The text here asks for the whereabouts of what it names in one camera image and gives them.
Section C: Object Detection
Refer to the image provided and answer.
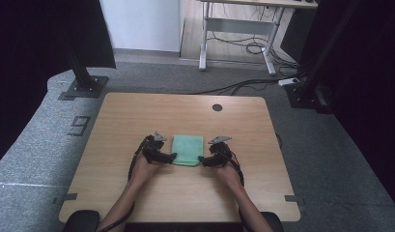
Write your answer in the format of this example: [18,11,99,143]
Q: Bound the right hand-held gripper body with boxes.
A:
[207,135,233,167]

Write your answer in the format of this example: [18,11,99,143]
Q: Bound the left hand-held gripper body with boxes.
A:
[142,130,168,164]

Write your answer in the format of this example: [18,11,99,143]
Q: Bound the green cloth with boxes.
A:
[171,134,205,167]

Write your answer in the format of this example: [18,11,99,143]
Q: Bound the person's left hand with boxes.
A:
[129,153,164,189]

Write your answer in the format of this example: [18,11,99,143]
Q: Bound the person's right hand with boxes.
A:
[215,160,244,194]

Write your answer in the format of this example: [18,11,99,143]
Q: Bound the grey tape strip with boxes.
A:
[52,192,79,206]
[284,193,306,207]

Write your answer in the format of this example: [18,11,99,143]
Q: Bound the black metal stand with base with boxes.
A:
[284,0,363,114]
[63,32,110,100]

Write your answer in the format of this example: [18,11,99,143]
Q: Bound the white power strip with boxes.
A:
[277,77,300,87]

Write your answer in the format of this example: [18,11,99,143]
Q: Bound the black curtain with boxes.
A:
[280,0,395,214]
[0,0,117,169]

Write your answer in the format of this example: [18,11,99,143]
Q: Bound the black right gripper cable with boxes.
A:
[228,150,248,232]

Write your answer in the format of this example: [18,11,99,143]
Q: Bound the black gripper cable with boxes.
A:
[228,150,248,232]
[98,136,152,232]

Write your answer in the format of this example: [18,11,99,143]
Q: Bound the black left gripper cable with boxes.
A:
[98,136,152,232]

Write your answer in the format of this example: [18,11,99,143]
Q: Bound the black cables on floor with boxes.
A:
[188,71,304,97]

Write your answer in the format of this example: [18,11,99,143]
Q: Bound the black coiled cables under desk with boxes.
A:
[206,6,299,71]

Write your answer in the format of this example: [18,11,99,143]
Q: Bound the white desk frame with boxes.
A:
[198,0,319,76]

